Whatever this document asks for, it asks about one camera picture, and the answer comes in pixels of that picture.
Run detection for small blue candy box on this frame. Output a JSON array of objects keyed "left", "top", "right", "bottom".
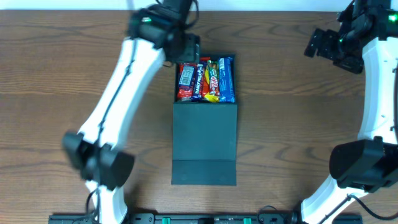
[{"left": 178, "top": 63, "right": 197, "bottom": 90}]

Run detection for green red KitKat bar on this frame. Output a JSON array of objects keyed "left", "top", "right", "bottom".
[{"left": 207, "top": 60, "right": 220, "bottom": 96}]

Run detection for red Hacks candy bag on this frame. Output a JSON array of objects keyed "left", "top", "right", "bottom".
[{"left": 177, "top": 57, "right": 210, "bottom": 101}]

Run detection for blue Dairy Milk bar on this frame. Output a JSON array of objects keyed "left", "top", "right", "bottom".
[{"left": 191, "top": 62, "right": 205, "bottom": 102}]

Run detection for blue Oreo wrapper pack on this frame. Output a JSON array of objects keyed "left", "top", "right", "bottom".
[{"left": 218, "top": 57, "right": 235, "bottom": 103}]

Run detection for yellow Hacks candy bag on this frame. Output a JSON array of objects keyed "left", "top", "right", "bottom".
[{"left": 201, "top": 70, "right": 220, "bottom": 103}]

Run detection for dark green box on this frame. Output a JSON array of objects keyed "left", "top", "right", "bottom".
[{"left": 171, "top": 64, "right": 238, "bottom": 186}]

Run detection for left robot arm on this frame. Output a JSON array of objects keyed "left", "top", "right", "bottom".
[{"left": 62, "top": 0, "right": 200, "bottom": 223}]

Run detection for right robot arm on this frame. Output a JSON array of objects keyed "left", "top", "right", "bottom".
[{"left": 288, "top": 0, "right": 397, "bottom": 223}]

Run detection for black mounting rail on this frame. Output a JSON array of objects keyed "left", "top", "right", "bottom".
[{"left": 48, "top": 212, "right": 363, "bottom": 224}]

